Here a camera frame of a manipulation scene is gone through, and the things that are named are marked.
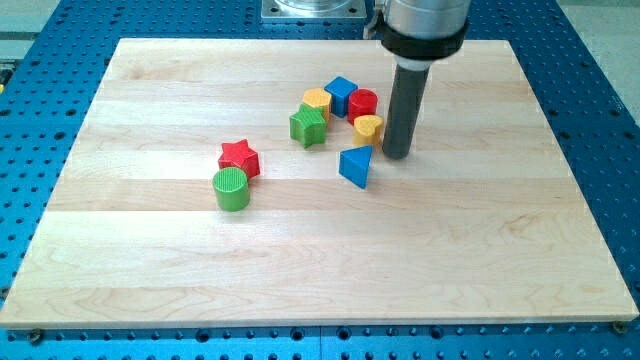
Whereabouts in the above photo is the green cylinder block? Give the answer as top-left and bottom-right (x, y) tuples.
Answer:
(212, 167), (250, 212)

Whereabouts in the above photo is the yellow hexagon block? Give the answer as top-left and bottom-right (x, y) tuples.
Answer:
(302, 88), (332, 124)

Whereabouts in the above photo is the green star block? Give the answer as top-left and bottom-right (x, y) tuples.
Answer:
(289, 104), (326, 148)

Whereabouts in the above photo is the blue triangle block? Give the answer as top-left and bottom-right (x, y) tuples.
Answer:
(338, 145), (373, 189)

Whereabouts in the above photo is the light wooden board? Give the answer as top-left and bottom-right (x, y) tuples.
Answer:
(1, 38), (638, 329)

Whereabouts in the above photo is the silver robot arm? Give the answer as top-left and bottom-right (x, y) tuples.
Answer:
(363, 0), (471, 71)

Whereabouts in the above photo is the red star block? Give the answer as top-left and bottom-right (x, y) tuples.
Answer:
(218, 139), (261, 179)

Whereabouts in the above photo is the red cylinder block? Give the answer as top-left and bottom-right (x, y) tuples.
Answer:
(347, 88), (378, 125)

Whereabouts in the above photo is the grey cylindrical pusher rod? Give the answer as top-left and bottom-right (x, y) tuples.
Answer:
(382, 65), (429, 160)

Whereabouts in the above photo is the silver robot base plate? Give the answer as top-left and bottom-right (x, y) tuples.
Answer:
(261, 0), (367, 20)

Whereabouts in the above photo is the blue cube block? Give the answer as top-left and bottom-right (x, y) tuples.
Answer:
(324, 76), (358, 117)

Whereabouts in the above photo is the yellow heart block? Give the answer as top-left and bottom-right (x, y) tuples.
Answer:
(352, 115), (384, 146)

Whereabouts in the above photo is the blue perforated metal table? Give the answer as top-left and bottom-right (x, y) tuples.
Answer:
(1, 0), (639, 359)

